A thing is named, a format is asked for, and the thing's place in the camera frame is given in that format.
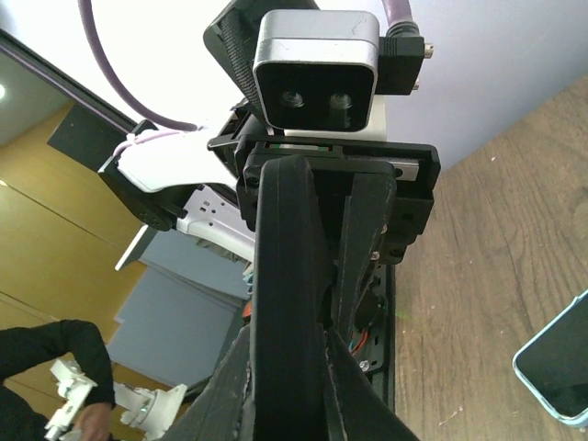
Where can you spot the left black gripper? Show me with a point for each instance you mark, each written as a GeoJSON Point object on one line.
{"type": "Point", "coordinates": [378, 167]}

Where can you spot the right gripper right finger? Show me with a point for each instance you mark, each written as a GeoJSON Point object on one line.
{"type": "Point", "coordinates": [360, 412]}

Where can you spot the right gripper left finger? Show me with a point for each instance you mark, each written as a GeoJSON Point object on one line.
{"type": "Point", "coordinates": [224, 411]}

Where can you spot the phone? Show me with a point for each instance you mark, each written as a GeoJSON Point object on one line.
{"type": "Point", "coordinates": [290, 279]}
{"type": "Point", "coordinates": [553, 365]}

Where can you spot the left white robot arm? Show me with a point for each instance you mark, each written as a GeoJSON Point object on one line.
{"type": "Point", "coordinates": [167, 177]}

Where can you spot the phone in light blue case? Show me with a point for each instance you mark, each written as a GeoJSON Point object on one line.
{"type": "Point", "coordinates": [553, 365]}

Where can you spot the person in black sleeve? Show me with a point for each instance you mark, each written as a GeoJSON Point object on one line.
{"type": "Point", "coordinates": [28, 395]}

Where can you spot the black aluminium frame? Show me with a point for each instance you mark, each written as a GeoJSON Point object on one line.
{"type": "Point", "coordinates": [49, 73]}

